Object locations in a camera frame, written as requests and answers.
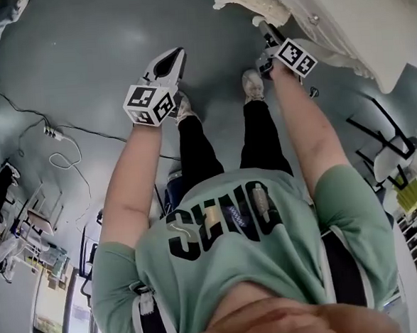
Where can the person's chin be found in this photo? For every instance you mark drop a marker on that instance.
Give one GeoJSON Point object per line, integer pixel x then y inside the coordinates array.
{"type": "Point", "coordinates": [305, 322]}

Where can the yellow green bin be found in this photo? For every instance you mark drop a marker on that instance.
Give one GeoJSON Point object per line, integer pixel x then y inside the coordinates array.
{"type": "Point", "coordinates": [410, 198]}

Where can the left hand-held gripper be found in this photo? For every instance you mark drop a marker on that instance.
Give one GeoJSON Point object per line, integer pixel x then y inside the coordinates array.
{"type": "Point", "coordinates": [148, 102]}

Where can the person's left white sneaker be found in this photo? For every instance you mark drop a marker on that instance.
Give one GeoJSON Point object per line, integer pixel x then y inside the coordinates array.
{"type": "Point", "coordinates": [185, 108]}

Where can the person's green printed shirt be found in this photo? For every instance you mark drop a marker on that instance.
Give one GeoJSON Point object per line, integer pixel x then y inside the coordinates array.
{"type": "Point", "coordinates": [236, 260]}

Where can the person's right forearm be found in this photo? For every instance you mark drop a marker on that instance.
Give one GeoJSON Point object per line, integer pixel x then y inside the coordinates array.
{"type": "Point", "coordinates": [308, 119]}

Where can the white ornate dressing table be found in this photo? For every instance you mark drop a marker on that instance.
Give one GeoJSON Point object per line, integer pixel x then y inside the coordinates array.
{"type": "Point", "coordinates": [333, 22]}

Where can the white power strip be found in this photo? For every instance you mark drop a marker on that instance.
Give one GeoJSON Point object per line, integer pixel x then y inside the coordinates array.
{"type": "Point", "coordinates": [53, 133]}

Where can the person's left leg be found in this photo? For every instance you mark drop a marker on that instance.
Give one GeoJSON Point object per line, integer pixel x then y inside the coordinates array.
{"type": "Point", "coordinates": [198, 148]}

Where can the person's right white sneaker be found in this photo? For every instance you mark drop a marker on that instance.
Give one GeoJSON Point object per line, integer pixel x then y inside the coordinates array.
{"type": "Point", "coordinates": [252, 86]}

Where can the brown seat metal chair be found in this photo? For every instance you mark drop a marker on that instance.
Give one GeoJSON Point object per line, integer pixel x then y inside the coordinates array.
{"type": "Point", "coordinates": [41, 223]}

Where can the translucent chair black legs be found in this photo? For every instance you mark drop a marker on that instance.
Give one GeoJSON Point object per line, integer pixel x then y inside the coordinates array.
{"type": "Point", "coordinates": [389, 160]}

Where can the person's left forearm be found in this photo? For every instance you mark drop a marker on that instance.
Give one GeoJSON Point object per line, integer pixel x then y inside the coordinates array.
{"type": "Point", "coordinates": [138, 181]}

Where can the person's right leg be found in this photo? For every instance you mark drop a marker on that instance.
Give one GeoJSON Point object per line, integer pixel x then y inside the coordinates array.
{"type": "Point", "coordinates": [263, 137]}

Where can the large window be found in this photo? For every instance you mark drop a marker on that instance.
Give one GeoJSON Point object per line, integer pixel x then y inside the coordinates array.
{"type": "Point", "coordinates": [73, 314]}

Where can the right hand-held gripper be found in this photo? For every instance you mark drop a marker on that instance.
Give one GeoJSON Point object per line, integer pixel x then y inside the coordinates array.
{"type": "Point", "coordinates": [295, 58]}

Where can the person's leg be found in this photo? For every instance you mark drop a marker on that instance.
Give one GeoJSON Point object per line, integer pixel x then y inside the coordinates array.
{"type": "Point", "coordinates": [198, 148]}
{"type": "Point", "coordinates": [263, 137]}

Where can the person's white sneaker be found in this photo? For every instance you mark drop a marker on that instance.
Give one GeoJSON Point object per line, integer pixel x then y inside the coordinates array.
{"type": "Point", "coordinates": [185, 108]}
{"type": "Point", "coordinates": [252, 86]}

